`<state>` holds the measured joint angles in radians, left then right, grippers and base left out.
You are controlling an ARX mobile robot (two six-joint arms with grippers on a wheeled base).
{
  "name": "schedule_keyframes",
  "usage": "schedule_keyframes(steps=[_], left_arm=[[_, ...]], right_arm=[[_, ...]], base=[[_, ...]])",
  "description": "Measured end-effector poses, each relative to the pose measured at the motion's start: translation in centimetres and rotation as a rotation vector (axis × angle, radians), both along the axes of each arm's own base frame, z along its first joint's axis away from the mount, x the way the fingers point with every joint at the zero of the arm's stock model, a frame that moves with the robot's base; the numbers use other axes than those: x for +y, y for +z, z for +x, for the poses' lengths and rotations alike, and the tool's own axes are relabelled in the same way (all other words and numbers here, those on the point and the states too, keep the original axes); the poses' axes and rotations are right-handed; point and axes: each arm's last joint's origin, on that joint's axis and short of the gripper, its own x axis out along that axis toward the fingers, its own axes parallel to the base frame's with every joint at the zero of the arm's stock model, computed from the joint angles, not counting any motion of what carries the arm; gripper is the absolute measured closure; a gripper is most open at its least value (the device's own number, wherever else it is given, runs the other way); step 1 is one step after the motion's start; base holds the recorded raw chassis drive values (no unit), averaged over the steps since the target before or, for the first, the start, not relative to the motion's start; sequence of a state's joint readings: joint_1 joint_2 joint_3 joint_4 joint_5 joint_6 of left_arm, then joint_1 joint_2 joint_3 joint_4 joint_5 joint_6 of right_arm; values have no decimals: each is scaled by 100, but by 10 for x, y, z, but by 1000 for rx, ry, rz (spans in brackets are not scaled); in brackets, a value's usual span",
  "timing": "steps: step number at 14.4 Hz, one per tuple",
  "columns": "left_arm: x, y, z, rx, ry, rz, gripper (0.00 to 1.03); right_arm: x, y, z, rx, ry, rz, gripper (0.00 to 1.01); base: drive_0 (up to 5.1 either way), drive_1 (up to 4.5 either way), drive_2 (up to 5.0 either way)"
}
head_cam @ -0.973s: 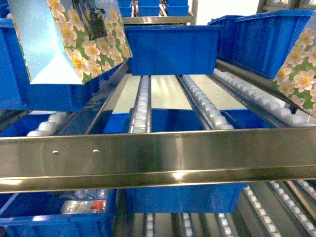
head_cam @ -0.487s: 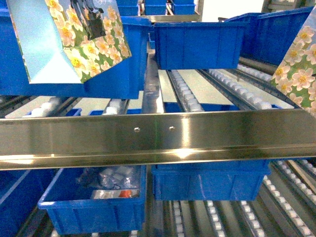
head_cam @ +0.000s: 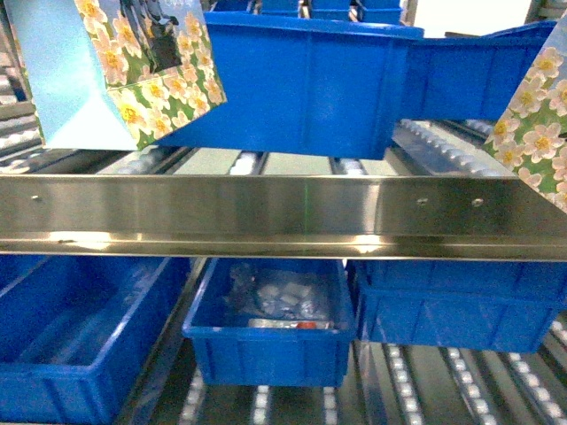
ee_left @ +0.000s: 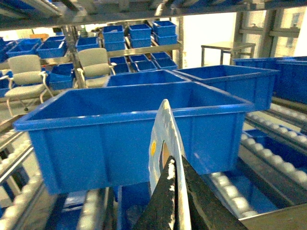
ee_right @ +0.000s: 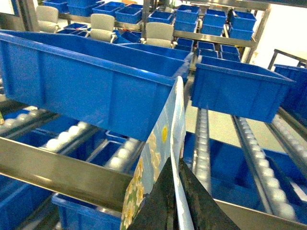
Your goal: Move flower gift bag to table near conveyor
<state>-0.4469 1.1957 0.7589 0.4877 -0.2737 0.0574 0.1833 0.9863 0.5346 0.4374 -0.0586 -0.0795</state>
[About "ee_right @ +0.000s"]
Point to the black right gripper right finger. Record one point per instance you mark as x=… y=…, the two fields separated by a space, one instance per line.
x=205 y=213

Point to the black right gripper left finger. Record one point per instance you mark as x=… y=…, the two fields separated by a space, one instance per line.
x=158 y=210

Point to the flower gift bag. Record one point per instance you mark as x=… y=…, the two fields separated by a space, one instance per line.
x=166 y=140

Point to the large blue plastic bin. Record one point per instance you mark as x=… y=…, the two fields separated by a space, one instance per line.
x=113 y=87

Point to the blue bin on rollers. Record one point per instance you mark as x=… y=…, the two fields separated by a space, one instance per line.
x=238 y=89

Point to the grey office chair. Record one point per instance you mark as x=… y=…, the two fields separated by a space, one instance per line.
x=102 y=27
x=159 y=34

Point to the metal shelf frame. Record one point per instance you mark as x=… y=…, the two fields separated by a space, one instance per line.
x=78 y=179

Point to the white roller conveyor rail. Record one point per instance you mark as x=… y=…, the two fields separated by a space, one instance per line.
x=272 y=196

